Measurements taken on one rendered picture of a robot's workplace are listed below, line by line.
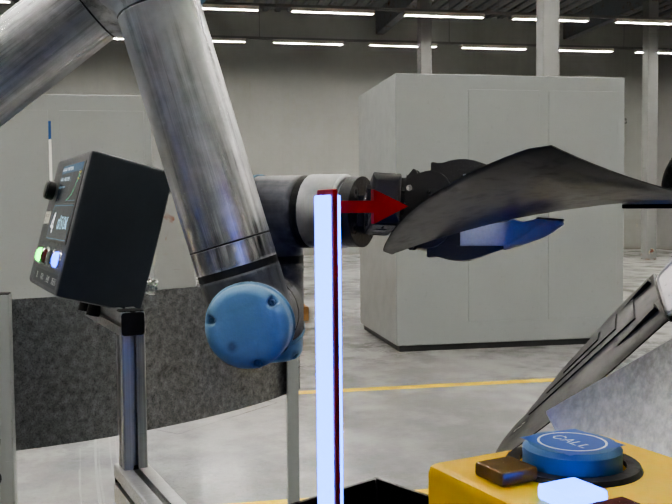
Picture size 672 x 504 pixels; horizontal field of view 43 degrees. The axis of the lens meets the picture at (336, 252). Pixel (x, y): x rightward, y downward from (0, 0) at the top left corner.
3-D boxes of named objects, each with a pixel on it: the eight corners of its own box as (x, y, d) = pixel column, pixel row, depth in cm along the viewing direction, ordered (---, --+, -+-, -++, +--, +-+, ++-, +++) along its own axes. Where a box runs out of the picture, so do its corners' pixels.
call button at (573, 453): (644, 484, 34) (645, 442, 34) (568, 501, 32) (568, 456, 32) (574, 459, 38) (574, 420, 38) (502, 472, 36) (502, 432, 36)
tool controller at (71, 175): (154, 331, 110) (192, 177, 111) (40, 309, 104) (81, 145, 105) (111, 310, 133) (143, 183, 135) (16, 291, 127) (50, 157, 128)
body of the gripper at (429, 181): (484, 179, 84) (373, 180, 90) (457, 166, 77) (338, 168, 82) (480, 256, 84) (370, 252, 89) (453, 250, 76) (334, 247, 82)
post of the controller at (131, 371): (148, 468, 105) (144, 310, 104) (124, 471, 103) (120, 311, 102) (142, 461, 108) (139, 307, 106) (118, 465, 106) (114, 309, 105)
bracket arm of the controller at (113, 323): (145, 335, 104) (145, 311, 104) (121, 337, 103) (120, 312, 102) (105, 314, 125) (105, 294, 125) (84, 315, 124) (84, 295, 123)
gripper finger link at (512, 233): (573, 223, 78) (477, 217, 83) (561, 217, 73) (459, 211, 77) (570, 257, 78) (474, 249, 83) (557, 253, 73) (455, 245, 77)
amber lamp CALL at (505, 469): (539, 481, 33) (539, 466, 33) (502, 488, 32) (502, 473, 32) (509, 468, 35) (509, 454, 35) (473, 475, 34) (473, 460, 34)
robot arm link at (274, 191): (243, 251, 95) (242, 176, 95) (329, 254, 91) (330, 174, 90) (202, 255, 88) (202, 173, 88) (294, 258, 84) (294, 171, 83)
